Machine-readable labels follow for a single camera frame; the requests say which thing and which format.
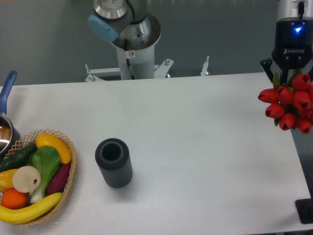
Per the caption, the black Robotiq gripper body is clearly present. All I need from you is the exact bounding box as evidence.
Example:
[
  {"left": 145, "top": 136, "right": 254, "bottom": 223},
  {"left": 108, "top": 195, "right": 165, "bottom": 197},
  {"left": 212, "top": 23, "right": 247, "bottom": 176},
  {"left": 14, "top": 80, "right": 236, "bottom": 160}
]
[{"left": 271, "top": 19, "right": 313, "bottom": 71}]

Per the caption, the red tulip bouquet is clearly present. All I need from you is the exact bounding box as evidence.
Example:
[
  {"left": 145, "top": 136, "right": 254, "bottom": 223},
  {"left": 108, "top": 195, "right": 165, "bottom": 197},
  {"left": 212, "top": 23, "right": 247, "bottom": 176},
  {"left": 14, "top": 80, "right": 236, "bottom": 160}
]
[{"left": 258, "top": 69, "right": 313, "bottom": 134}]

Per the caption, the dark grey ribbed vase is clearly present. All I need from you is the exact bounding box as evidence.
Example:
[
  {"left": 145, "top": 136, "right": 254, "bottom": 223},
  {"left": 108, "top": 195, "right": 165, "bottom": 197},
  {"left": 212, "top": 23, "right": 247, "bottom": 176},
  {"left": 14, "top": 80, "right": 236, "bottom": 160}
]
[{"left": 95, "top": 138, "right": 133, "bottom": 188}]

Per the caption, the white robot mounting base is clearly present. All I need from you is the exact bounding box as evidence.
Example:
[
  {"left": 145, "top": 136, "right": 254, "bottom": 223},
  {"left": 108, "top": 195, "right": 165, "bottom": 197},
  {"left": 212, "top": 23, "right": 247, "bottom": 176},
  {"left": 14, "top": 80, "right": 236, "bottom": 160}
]
[{"left": 85, "top": 44, "right": 211, "bottom": 83}]

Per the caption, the black block at table edge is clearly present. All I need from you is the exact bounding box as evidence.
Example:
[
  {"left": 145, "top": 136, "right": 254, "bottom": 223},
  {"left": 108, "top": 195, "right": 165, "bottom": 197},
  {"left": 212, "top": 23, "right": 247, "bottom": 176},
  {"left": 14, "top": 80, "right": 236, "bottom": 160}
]
[{"left": 295, "top": 198, "right": 313, "bottom": 224}]

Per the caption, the green bok choy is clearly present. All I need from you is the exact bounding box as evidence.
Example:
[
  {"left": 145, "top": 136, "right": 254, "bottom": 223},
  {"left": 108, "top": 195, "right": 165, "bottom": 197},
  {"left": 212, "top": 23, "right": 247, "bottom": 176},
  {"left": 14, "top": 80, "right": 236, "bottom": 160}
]
[{"left": 27, "top": 146, "right": 61, "bottom": 204}]

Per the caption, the purple eggplant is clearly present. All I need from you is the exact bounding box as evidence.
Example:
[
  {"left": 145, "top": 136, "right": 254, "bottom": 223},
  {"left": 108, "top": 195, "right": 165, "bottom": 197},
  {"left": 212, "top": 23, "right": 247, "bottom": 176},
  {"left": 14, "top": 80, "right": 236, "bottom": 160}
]
[{"left": 46, "top": 164, "right": 70, "bottom": 195}]

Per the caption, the woven wicker basket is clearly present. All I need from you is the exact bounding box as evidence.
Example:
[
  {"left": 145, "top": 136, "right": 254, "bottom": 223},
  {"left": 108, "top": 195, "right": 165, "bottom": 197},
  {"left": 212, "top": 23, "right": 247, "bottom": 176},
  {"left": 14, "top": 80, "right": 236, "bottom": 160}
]
[{"left": 0, "top": 129, "right": 77, "bottom": 225}]

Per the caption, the green cucumber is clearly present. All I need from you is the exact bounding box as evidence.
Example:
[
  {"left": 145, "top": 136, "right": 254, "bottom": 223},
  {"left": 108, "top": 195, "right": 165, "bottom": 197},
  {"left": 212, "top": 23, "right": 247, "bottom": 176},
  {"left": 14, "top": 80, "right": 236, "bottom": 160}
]
[{"left": 0, "top": 143, "right": 37, "bottom": 172}]

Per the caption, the beige round wooden tag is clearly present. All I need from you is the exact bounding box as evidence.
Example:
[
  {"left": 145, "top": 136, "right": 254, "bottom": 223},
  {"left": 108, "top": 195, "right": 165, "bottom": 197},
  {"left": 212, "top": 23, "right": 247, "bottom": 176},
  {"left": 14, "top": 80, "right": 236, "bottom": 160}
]
[{"left": 12, "top": 166, "right": 41, "bottom": 193}]

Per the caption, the yellow bell pepper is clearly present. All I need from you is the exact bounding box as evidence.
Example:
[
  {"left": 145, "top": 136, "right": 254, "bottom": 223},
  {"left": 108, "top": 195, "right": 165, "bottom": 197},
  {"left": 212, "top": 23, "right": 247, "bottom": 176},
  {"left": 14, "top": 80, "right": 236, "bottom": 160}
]
[{"left": 0, "top": 169, "right": 17, "bottom": 192}]

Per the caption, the orange fruit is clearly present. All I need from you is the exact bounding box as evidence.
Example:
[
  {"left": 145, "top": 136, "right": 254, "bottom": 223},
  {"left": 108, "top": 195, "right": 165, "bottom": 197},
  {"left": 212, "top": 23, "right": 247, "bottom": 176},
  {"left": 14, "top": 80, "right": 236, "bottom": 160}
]
[{"left": 0, "top": 188, "right": 28, "bottom": 210}]

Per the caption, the yellow banana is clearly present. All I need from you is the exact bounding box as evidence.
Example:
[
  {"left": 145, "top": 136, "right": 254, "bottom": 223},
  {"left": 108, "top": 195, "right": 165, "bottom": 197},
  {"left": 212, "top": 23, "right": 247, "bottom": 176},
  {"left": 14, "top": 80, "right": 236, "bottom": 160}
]
[{"left": 0, "top": 192, "right": 63, "bottom": 225}]

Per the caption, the blue handled saucepan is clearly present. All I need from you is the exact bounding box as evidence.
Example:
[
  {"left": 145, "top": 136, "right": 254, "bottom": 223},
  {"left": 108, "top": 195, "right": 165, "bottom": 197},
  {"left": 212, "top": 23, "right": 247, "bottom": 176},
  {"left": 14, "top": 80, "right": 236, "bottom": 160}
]
[{"left": 0, "top": 70, "right": 20, "bottom": 162}]

